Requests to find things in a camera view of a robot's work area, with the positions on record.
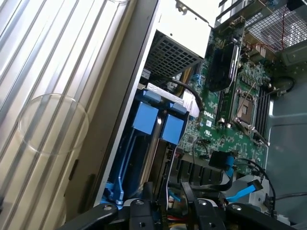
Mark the thin socket locking lever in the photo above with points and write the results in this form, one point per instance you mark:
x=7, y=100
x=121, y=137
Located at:
x=247, y=98

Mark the black RAM slot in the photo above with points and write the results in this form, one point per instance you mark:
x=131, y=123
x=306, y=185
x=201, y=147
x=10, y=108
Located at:
x=265, y=112
x=232, y=103
x=259, y=112

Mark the blue plastic disk carrier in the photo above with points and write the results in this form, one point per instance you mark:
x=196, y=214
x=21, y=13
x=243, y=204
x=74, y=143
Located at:
x=146, y=117

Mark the silver power supply unit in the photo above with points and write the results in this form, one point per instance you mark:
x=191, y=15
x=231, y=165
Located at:
x=182, y=28

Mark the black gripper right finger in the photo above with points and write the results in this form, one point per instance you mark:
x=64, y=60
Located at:
x=206, y=215

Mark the open PC case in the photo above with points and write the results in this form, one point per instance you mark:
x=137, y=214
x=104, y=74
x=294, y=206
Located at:
x=287, y=143

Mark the grey metal drive cage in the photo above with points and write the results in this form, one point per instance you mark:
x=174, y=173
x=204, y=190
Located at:
x=242, y=182

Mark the CPU socket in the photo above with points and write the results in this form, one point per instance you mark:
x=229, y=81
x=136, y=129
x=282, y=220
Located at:
x=245, y=107

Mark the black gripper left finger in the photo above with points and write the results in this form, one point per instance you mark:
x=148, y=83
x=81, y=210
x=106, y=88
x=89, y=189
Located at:
x=141, y=215

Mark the black graphics card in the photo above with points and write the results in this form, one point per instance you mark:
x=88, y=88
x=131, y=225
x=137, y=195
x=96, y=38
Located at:
x=220, y=67

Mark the silver chipset heatsink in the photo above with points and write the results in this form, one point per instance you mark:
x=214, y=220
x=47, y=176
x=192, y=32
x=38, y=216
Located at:
x=189, y=105

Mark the grey disk bay cage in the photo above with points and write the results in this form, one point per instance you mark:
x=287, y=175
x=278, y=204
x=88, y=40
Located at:
x=156, y=87

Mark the green Dell motherboard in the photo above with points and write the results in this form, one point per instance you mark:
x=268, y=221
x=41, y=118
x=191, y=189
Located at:
x=216, y=134

